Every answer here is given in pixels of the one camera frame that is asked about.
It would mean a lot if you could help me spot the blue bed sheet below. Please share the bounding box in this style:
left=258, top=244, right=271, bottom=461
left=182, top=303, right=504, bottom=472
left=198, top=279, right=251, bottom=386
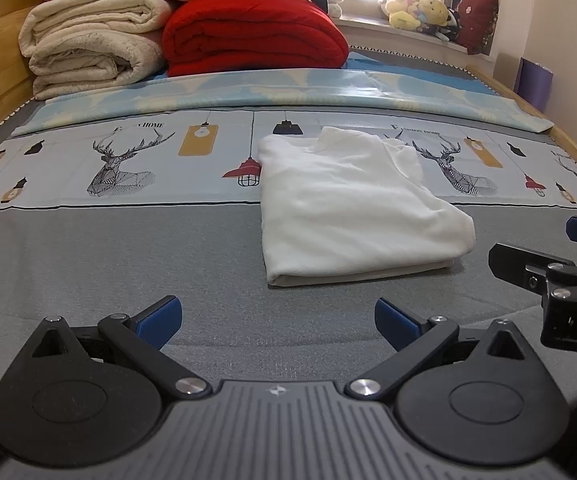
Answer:
left=343, top=52, right=470, bottom=82

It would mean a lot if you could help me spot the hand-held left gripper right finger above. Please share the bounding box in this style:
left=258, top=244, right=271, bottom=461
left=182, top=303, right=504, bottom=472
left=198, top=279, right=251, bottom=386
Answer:
left=344, top=297, right=551, bottom=401

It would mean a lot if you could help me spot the black white plush toy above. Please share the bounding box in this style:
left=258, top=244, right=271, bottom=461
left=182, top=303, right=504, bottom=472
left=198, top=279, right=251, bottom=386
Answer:
left=438, top=10, right=462, bottom=42

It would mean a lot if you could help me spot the bright yellow plush toy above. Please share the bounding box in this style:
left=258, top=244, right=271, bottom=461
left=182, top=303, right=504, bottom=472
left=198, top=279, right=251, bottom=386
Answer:
left=387, top=10, right=420, bottom=32

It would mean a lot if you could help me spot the grey printed bed sheet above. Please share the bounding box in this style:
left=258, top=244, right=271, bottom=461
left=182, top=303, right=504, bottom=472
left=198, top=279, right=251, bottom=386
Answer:
left=0, top=49, right=577, bottom=411

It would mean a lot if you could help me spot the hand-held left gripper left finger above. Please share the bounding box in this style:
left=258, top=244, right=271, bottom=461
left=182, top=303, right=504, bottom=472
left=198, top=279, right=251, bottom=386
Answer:
left=3, top=296, right=212, bottom=399

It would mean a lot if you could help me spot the cream folded blanket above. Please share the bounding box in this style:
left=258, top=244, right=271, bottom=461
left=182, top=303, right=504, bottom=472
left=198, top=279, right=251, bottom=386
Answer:
left=18, top=0, right=179, bottom=101

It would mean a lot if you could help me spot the red folded blanket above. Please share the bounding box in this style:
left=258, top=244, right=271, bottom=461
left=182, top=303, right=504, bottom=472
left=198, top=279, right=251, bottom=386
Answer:
left=162, top=0, right=350, bottom=79

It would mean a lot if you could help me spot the dark red cushion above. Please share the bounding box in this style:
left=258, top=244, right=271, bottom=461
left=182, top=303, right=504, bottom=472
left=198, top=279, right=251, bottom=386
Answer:
left=455, top=0, right=499, bottom=56

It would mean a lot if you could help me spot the white window sill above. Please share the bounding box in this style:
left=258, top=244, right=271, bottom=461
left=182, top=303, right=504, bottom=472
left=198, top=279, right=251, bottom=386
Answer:
left=331, top=15, right=495, bottom=67

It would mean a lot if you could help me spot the yellow round-face plush toy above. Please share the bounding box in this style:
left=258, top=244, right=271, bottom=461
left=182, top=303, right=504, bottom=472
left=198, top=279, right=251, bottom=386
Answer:
left=418, top=0, right=450, bottom=29

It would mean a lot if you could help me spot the purple box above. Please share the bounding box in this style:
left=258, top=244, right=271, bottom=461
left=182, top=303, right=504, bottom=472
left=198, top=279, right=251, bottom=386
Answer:
left=515, top=57, right=554, bottom=114

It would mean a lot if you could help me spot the light blue patterned blanket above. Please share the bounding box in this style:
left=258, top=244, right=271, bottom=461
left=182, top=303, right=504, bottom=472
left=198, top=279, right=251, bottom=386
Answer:
left=12, top=67, right=555, bottom=137

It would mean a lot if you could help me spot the white long-sleeve shirt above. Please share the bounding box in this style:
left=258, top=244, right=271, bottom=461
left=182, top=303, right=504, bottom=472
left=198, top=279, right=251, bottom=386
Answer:
left=258, top=127, right=477, bottom=289

